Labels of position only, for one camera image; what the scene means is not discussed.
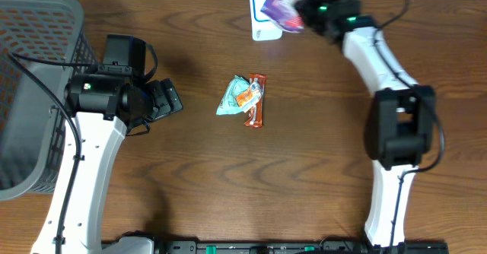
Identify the green wipes packet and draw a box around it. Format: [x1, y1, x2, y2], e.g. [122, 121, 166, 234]
[216, 75, 250, 116]

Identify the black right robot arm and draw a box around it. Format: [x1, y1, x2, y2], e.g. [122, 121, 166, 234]
[294, 0, 445, 253]

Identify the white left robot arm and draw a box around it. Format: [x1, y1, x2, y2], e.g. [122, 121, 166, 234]
[31, 34, 183, 253]

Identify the red purple snack packet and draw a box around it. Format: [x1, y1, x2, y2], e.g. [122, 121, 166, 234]
[260, 0, 304, 33]

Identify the orange white small packet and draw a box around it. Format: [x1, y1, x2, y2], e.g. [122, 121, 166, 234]
[236, 81, 263, 113]

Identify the brown orange candy bar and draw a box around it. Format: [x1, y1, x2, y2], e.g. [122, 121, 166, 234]
[244, 74, 267, 128]

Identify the dark grey plastic basket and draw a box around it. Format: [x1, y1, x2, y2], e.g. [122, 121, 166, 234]
[1, 0, 97, 200]

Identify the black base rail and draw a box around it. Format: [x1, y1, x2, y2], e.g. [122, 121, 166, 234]
[102, 240, 450, 254]

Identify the white barcode scanner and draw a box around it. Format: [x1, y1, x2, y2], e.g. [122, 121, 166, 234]
[249, 0, 283, 42]

